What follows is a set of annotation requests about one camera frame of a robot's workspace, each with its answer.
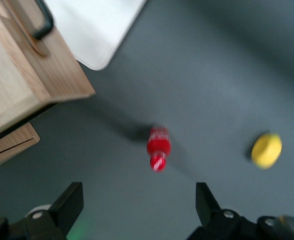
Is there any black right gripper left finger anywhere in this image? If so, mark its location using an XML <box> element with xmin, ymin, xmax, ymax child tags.
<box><xmin>21</xmin><ymin>181</ymin><xmax>84</xmax><ymax>240</ymax></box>

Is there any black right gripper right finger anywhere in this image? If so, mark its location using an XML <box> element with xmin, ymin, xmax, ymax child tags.
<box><xmin>186</xmin><ymin>181</ymin><xmax>259</xmax><ymax>240</ymax></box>

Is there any wooden drawer with long handle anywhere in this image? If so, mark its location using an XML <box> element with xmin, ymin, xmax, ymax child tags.
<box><xmin>0</xmin><ymin>0</ymin><xmax>96</xmax><ymax>141</ymax></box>

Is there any long black metal drawer handle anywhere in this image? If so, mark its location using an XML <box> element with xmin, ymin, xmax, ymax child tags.
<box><xmin>10</xmin><ymin>0</ymin><xmax>55</xmax><ymax>57</ymax></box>

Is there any oak wooden drawer cabinet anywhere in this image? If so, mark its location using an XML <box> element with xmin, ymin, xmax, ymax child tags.
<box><xmin>0</xmin><ymin>122</ymin><xmax>41</xmax><ymax>174</ymax></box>

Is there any red soda bottle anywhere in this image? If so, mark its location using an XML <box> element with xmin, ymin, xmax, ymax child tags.
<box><xmin>146</xmin><ymin>123</ymin><xmax>173</xmax><ymax>174</ymax></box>

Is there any yellow lemon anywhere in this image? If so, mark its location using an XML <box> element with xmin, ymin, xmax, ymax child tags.
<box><xmin>251</xmin><ymin>132</ymin><xmax>283</xmax><ymax>171</ymax></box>

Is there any beige plastic tray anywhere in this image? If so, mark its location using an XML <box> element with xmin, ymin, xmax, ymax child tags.
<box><xmin>40</xmin><ymin>0</ymin><xmax>148</xmax><ymax>72</ymax></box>

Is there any wooden drawer with short handle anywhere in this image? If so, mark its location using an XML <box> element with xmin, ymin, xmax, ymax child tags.
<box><xmin>0</xmin><ymin>123</ymin><xmax>36</xmax><ymax>158</ymax></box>

